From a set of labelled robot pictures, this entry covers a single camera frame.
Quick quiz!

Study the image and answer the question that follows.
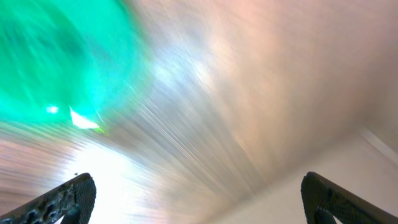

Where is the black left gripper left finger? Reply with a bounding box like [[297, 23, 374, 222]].
[[1, 173, 96, 224]]

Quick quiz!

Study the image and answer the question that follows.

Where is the green 3M package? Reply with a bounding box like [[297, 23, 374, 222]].
[[1, 0, 147, 128]]

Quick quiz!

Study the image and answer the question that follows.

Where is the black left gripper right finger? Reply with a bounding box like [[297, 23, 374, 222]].
[[300, 172, 397, 224]]

